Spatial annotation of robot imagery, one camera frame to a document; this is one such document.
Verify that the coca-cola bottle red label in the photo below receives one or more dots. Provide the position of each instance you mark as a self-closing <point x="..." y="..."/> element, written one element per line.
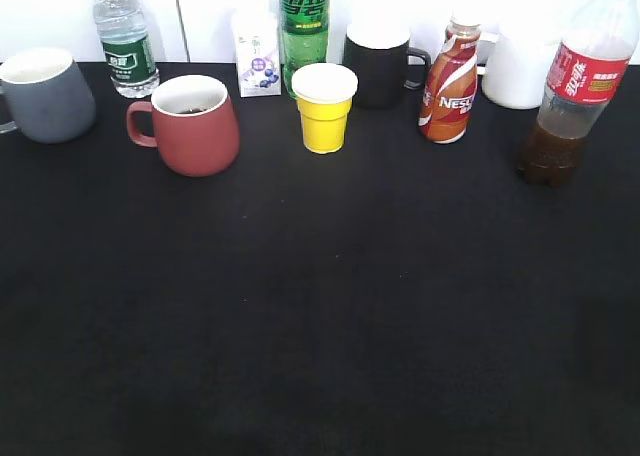
<point x="587" y="69"/>

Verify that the white yogurt drink carton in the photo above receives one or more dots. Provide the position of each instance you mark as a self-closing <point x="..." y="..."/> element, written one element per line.
<point x="257" y="53"/>

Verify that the yellow paper cup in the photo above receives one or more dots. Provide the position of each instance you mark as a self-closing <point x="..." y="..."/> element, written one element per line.
<point x="324" y="93"/>

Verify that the white ceramic mug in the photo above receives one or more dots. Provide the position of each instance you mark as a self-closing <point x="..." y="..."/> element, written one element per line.
<point x="514" y="74"/>

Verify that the clear water bottle green label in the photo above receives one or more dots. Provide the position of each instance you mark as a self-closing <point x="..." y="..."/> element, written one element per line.
<point x="124" y="37"/>

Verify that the grey ceramic mug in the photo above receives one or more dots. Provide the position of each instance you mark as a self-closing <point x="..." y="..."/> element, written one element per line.
<point x="49" y="99"/>

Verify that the black ceramic mug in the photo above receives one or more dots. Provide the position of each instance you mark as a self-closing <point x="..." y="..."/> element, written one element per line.
<point x="378" y="53"/>

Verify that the red ceramic mug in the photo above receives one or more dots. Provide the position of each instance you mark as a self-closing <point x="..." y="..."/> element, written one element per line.
<point x="190" y="120"/>

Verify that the green sprite bottle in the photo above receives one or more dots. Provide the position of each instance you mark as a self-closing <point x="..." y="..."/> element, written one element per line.
<point x="304" y="29"/>

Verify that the brown nescafe bottle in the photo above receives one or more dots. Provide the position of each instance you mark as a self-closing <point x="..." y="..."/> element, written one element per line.
<point x="451" y="84"/>

